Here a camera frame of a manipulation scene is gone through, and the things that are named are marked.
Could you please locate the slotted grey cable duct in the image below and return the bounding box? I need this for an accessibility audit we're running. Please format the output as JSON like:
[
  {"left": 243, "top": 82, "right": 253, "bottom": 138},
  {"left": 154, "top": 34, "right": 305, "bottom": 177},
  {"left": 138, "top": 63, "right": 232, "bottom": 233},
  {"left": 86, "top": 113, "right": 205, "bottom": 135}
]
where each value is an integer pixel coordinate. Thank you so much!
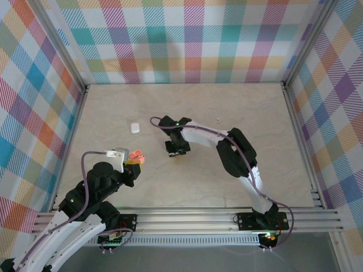
[{"left": 75, "top": 234, "right": 261, "bottom": 247}]

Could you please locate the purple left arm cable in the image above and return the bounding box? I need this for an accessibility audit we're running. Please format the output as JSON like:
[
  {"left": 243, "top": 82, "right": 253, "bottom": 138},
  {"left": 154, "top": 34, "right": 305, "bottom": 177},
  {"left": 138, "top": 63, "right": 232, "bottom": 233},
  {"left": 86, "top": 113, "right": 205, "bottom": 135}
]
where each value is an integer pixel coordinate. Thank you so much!
[{"left": 15, "top": 151, "right": 134, "bottom": 272}]

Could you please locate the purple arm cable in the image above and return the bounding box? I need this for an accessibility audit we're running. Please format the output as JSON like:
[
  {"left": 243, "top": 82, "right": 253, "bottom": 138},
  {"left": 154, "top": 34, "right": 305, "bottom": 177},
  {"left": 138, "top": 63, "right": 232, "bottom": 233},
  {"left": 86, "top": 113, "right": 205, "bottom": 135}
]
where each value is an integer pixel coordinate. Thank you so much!
[
  {"left": 15, "top": 151, "right": 134, "bottom": 272},
  {"left": 149, "top": 116, "right": 296, "bottom": 252}
]

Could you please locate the green-lit controller board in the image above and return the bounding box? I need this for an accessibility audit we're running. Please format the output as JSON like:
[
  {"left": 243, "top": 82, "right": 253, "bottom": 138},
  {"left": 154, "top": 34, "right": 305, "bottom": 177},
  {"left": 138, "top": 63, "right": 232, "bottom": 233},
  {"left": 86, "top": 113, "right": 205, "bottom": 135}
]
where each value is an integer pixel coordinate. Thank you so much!
[{"left": 98, "top": 232, "right": 125, "bottom": 246}]

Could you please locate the salmon silicone case cover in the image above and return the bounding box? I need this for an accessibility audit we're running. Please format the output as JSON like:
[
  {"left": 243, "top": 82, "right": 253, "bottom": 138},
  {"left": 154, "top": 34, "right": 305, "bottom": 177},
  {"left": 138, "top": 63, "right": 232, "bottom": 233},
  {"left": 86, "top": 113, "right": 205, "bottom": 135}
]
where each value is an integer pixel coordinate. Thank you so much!
[{"left": 129, "top": 150, "right": 146, "bottom": 164}]

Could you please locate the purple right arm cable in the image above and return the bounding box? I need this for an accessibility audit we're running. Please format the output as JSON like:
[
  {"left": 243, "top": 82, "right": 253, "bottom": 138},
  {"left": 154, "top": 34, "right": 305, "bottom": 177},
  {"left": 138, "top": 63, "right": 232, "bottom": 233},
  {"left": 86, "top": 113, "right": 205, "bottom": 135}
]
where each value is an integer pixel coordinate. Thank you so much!
[{"left": 149, "top": 116, "right": 296, "bottom": 252}]

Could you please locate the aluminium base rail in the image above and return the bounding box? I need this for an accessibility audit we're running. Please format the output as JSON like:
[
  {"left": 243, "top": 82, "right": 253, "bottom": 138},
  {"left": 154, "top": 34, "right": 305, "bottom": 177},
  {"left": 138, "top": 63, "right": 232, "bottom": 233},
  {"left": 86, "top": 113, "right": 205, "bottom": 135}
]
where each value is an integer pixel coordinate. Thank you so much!
[{"left": 32, "top": 206, "right": 343, "bottom": 235}]

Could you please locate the red-lit controller board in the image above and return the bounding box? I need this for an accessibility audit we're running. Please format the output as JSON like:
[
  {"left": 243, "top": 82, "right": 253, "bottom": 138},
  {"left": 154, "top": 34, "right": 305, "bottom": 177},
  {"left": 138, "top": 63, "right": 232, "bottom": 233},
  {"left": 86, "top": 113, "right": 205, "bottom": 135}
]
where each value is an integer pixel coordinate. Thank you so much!
[{"left": 258, "top": 232, "right": 278, "bottom": 242}]

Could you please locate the short aluminium frame post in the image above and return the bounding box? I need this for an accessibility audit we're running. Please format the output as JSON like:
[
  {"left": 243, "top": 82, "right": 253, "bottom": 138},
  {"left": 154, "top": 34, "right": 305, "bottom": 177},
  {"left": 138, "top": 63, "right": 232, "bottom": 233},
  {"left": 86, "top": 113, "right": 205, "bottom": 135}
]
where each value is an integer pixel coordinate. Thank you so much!
[{"left": 328, "top": 232, "right": 351, "bottom": 272}]

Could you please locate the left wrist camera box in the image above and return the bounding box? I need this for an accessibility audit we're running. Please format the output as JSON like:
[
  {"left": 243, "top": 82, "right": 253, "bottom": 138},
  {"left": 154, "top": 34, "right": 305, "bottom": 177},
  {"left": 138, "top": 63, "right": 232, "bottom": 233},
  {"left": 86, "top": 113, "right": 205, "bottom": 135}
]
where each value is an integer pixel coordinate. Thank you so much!
[{"left": 104, "top": 146, "right": 130, "bottom": 173}]

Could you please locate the grey metal sheet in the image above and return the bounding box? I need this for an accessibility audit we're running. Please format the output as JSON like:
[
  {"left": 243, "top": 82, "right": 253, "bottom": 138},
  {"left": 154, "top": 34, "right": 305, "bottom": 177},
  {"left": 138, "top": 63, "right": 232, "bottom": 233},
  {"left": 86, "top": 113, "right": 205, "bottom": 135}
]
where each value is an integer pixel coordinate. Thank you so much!
[{"left": 67, "top": 233, "right": 338, "bottom": 272}]

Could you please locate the aluminium side rail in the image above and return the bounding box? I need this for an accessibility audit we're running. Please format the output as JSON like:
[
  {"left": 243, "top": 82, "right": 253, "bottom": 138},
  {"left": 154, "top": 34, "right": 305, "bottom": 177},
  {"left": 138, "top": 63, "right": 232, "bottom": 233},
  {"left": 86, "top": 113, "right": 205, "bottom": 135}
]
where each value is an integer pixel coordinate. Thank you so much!
[{"left": 282, "top": 83, "right": 327, "bottom": 210}]

